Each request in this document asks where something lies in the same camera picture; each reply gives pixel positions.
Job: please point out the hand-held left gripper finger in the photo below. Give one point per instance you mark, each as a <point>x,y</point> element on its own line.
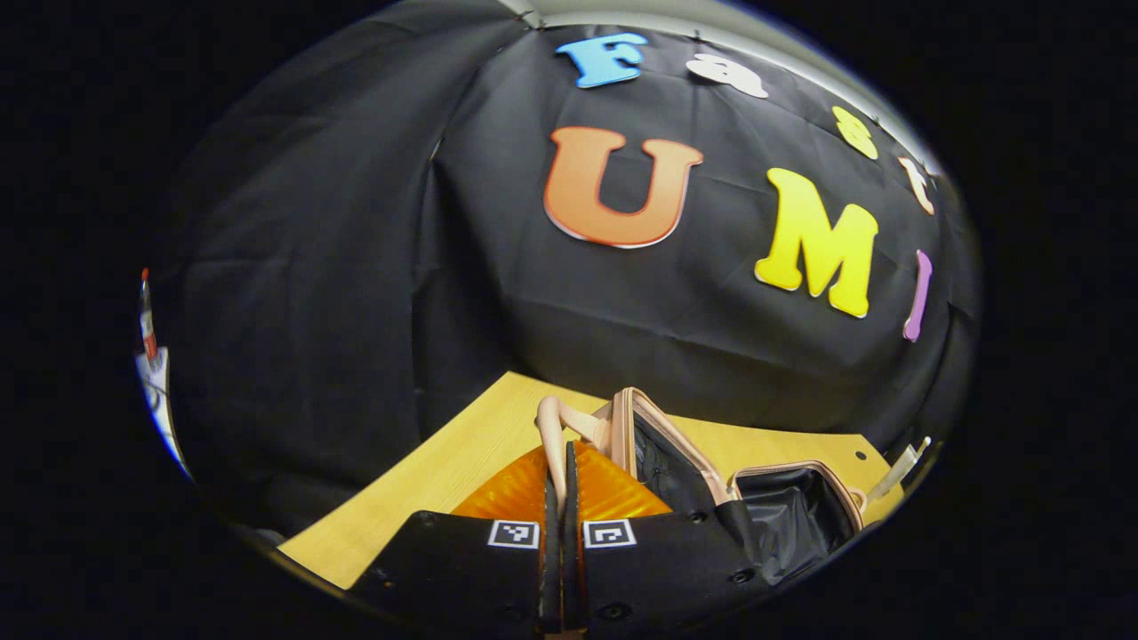
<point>572,578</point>
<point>550,578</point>

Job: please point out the pink suitcase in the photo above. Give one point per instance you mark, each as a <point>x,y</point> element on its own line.
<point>676,471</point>

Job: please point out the white cream tube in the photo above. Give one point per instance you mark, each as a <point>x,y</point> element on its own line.
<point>893,476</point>

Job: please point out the red white blue banner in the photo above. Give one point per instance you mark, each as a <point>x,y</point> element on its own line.
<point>153,373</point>

